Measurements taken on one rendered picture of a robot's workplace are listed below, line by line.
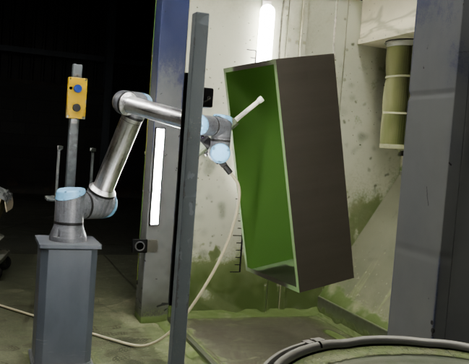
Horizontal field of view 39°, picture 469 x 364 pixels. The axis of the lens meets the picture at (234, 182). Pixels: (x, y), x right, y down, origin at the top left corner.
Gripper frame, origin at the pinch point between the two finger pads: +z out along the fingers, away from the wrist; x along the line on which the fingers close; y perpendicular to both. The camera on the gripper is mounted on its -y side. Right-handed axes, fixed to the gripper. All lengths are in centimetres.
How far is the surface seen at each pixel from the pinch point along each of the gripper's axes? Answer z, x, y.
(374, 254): 97, 41, 136
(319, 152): -1, 41, 39
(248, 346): 37, -57, 104
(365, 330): 59, 0, 154
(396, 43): 91, 142, 36
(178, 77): 96, 19, -41
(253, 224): 54, -8, 55
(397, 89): 90, 122, 59
